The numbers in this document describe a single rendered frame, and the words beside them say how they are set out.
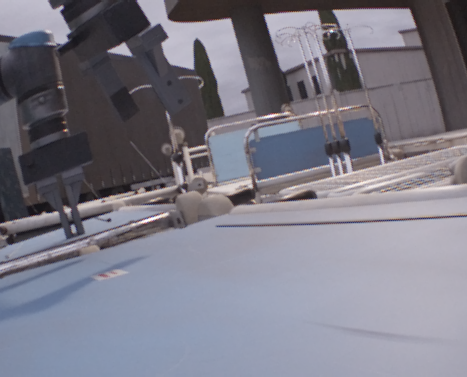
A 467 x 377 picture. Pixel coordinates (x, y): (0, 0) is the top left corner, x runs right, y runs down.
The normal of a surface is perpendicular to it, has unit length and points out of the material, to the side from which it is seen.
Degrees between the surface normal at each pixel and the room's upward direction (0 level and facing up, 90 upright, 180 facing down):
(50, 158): 90
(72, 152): 90
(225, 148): 90
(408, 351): 3
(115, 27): 97
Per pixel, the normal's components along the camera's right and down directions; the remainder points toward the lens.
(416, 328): -0.26, -0.96
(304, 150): 0.09, 0.00
